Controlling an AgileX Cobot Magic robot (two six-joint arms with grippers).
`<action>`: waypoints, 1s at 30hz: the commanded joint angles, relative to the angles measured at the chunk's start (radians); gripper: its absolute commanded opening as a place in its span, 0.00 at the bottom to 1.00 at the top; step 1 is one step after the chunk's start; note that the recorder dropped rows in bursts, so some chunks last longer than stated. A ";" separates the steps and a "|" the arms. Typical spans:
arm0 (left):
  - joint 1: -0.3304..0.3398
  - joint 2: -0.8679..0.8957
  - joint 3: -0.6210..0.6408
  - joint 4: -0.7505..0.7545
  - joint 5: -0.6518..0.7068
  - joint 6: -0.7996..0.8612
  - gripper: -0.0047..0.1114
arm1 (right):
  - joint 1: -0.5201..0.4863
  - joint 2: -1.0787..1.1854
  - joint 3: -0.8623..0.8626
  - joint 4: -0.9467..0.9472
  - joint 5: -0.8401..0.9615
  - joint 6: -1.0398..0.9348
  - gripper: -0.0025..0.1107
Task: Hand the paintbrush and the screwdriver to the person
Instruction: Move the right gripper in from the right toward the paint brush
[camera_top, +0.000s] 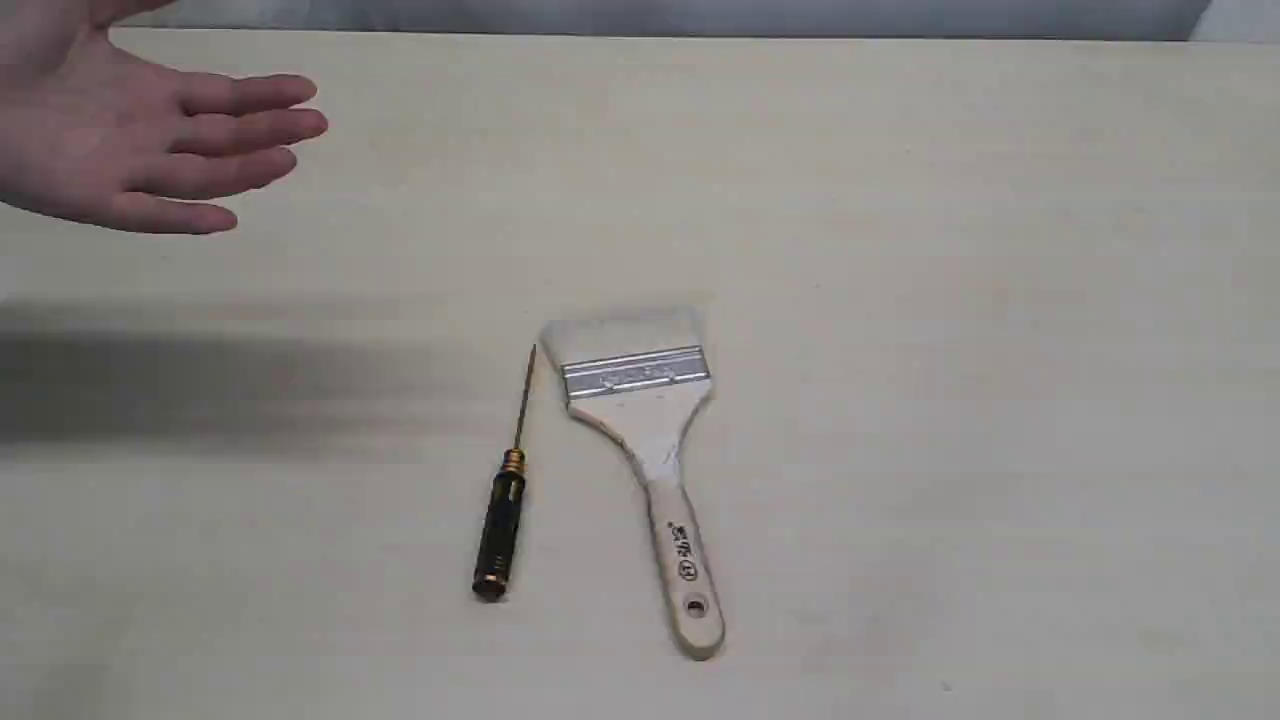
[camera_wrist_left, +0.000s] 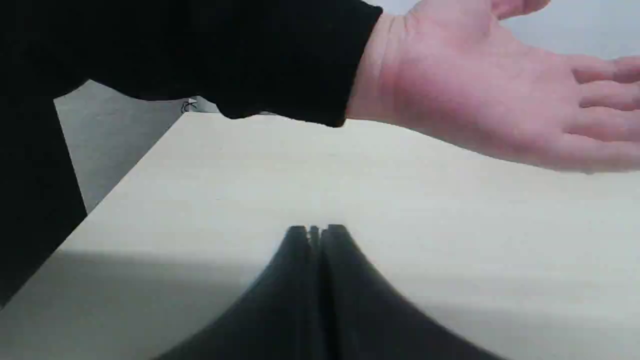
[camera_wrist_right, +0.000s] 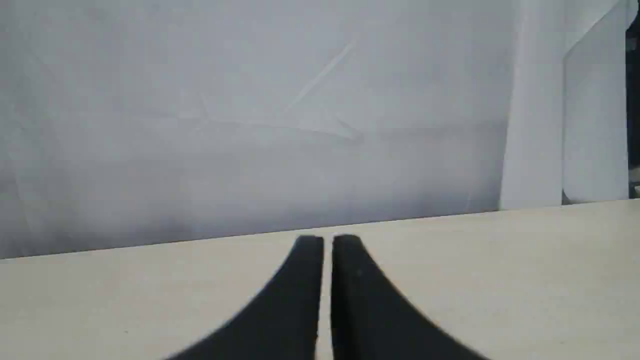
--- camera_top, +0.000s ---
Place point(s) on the open human hand palm up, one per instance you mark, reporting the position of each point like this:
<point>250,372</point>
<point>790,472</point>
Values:
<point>95,135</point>

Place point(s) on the white wooden paint brush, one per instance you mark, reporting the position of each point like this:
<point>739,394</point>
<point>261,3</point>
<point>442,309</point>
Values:
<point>640,376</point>

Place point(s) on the black and gold screwdriver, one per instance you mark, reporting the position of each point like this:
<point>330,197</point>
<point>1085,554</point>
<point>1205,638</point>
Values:
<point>498,543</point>

